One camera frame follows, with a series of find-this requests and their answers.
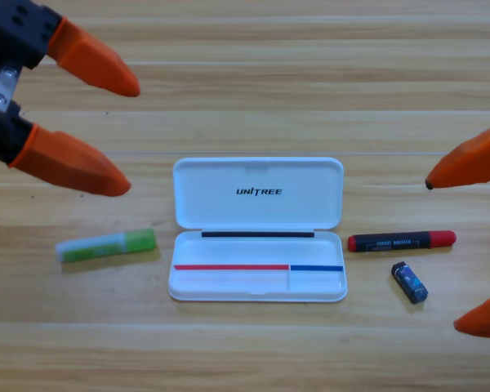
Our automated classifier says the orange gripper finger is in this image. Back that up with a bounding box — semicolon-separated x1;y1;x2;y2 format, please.
452;292;490;340
0;0;141;98
425;121;490;191
0;104;132;198

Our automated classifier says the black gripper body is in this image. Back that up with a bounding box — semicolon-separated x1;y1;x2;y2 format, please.
0;16;25;134

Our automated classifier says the small blue black eraser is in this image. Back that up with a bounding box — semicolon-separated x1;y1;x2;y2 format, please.
390;261;429;305

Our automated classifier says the red and black marker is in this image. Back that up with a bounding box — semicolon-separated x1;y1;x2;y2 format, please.
347;229;457;253

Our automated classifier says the white Unitree pencil case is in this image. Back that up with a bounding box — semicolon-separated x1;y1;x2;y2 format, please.
167;157;348;303

